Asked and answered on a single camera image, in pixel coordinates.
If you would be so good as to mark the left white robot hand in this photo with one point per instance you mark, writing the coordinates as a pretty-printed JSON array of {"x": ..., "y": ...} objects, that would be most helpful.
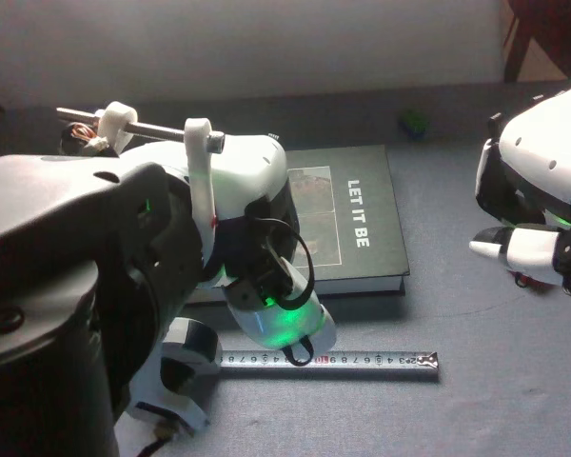
[{"x": 257, "y": 162}]

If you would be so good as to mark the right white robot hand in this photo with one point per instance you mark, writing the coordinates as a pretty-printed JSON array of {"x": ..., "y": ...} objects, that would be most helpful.
[{"x": 542, "y": 143}]

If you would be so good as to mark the grey black tape measure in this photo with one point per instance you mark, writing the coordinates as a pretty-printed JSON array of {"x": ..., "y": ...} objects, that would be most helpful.
[{"x": 361, "y": 360}]

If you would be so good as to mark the black Let It Be album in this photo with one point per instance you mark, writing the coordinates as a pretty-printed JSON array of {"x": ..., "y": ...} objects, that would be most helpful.
[{"x": 361, "y": 214}]

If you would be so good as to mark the brown wooden chair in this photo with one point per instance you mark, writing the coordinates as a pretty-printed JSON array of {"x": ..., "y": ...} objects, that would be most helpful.
[{"x": 516, "y": 47}]

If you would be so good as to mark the small green blue block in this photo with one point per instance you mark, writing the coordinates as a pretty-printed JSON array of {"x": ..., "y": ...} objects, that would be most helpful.
[{"x": 413, "y": 125}]

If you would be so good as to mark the red heart block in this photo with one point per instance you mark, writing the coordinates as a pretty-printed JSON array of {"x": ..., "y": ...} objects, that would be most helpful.
[{"x": 533, "y": 281}]

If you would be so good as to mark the grey table cloth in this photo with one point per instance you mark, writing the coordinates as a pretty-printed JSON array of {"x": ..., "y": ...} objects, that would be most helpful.
[{"x": 457, "y": 404}]

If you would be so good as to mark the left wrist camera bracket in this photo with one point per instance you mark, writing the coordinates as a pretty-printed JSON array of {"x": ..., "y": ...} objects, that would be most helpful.
[{"x": 201, "y": 190}]

